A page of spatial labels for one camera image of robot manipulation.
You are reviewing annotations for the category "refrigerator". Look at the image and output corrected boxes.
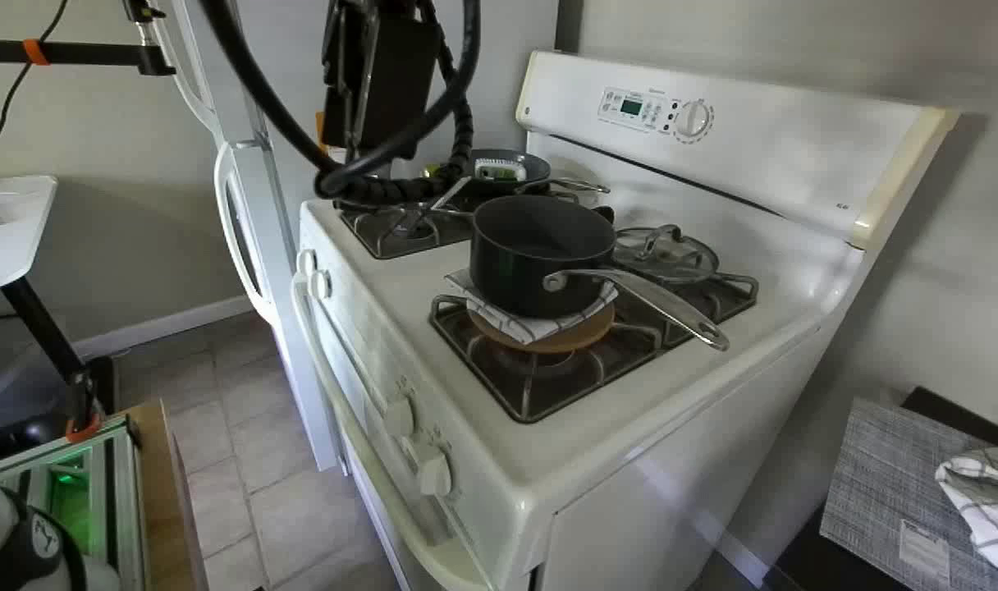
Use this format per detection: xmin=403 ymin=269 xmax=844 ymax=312
xmin=153 ymin=0 xmax=345 ymax=475

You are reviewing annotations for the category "black horizontal bar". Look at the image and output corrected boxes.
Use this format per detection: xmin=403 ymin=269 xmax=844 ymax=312
xmin=0 ymin=38 xmax=181 ymax=80

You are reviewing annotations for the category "black stove burner grate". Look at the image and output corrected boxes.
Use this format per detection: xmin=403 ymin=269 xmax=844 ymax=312
xmin=426 ymin=224 xmax=762 ymax=427
xmin=332 ymin=161 xmax=615 ymax=263

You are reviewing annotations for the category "black side table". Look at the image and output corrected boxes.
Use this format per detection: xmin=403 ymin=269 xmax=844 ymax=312
xmin=765 ymin=385 xmax=998 ymax=591

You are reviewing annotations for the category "utensil holder with utensils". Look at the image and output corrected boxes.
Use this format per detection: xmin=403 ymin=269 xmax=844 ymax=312
xmin=931 ymin=435 xmax=998 ymax=585

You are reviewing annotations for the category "thin black wire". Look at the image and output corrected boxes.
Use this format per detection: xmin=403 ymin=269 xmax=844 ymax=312
xmin=0 ymin=0 xmax=72 ymax=180

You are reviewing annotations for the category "aluminium robot stand frame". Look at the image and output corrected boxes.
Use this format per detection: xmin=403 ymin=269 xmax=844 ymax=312
xmin=0 ymin=417 xmax=151 ymax=591

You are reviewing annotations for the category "white gas stove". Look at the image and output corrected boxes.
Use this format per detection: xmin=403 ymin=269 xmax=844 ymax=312
xmin=286 ymin=47 xmax=964 ymax=591

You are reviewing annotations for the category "white oven door handle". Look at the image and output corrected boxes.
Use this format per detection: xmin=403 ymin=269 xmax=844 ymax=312
xmin=289 ymin=274 xmax=491 ymax=591

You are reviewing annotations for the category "black stand leg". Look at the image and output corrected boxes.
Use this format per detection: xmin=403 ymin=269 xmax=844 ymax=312
xmin=0 ymin=275 xmax=104 ymax=436

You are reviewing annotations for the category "dark frying pan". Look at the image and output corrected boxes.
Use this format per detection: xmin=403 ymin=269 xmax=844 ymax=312
xmin=423 ymin=147 xmax=558 ymax=216

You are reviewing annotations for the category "orange clamp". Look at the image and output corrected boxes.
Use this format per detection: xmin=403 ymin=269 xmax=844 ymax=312
xmin=63 ymin=407 xmax=111 ymax=447

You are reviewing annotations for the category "thick smooth black cable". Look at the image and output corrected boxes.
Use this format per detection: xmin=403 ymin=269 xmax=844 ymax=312
xmin=196 ymin=0 xmax=487 ymax=206

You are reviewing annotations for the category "long white refrigerator door handle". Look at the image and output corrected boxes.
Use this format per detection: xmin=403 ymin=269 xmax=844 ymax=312
xmin=210 ymin=137 xmax=268 ymax=308

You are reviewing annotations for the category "white oven control dial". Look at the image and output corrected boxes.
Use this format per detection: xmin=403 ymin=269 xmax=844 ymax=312
xmin=670 ymin=96 xmax=720 ymax=145

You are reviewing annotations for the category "white side table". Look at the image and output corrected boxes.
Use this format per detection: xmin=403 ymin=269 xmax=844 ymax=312
xmin=0 ymin=173 xmax=63 ymax=304

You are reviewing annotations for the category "round wooden trivet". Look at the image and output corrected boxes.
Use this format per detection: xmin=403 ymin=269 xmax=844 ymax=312
xmin=464 ymin=298 xmax=618 ymax=357

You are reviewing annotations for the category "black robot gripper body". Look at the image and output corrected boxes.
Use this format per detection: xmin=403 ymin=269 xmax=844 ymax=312
xmin=317 ymin=0 xmax=444 ymax=157

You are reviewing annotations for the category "checkered cloth under pot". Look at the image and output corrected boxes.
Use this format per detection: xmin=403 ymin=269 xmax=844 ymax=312
xmin=444 ymin=269 xmax=625 ymax=347

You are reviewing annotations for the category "black floor box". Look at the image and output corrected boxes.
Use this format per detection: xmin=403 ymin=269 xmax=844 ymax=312
xmin=0 ymin=352 xmax=119 ymax=468

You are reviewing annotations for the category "short white refrigerator door handle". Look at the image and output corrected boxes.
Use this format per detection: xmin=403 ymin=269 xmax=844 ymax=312
xmin=135 ymin=0 xmax=226 ymax=145

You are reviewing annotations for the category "black pot with steel handle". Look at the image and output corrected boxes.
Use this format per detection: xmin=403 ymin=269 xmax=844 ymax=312
xmin=466 ymin=191 xmax=735 ymax=354

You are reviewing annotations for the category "wooden board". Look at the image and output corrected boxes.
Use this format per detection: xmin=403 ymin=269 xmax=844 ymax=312
xmin=121 ymin=399 xmax=210 ymax=591

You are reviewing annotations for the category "black corrugated cable conduit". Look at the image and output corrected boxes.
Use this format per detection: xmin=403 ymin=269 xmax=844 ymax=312
xmin=312 ymin=96 xmax=480 ymax=214

